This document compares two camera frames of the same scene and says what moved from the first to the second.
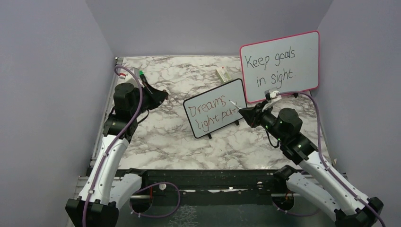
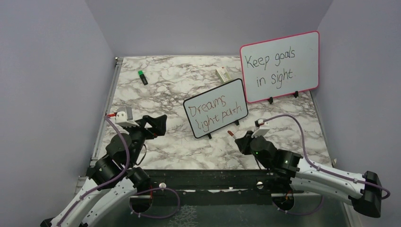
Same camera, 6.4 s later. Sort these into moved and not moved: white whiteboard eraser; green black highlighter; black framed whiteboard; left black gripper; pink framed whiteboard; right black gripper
Moved: right black gripper; left black gripper
Not moved: pink framed whiteboard; black framed whiteboard; green black highlighter; white whiteboard eraser
